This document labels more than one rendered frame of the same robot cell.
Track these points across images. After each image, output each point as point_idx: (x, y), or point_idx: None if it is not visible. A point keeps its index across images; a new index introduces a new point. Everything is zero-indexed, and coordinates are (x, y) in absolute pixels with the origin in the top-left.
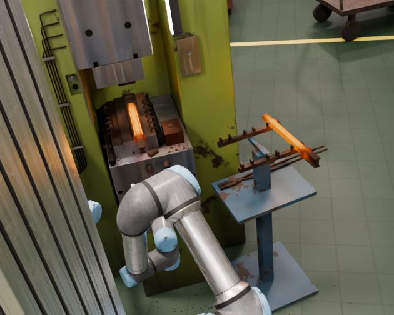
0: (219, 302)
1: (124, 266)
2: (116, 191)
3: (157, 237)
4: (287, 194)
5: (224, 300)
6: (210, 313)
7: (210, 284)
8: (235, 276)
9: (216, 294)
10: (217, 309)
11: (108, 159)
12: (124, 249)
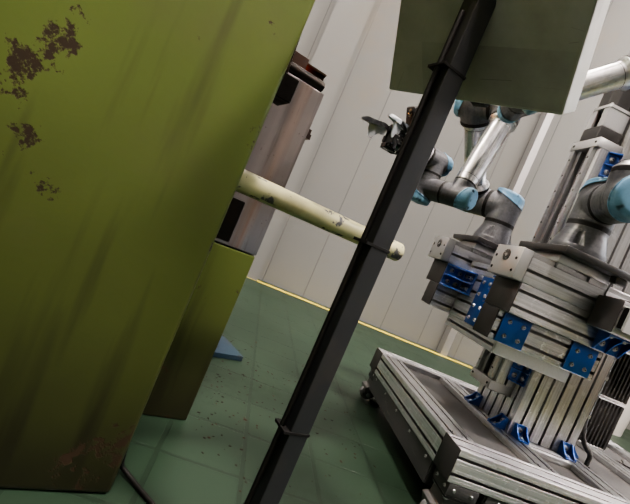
0: (489, 184)
1: (469, 187)
2: (302, 145)
3: (450, 158)
4: None
5: (488, 181)
6: (499, 187)
7: (485, 174)
8: None
9: (485, 180)
10: (487, 191)
11: (301, 80)
12: (494, 153)
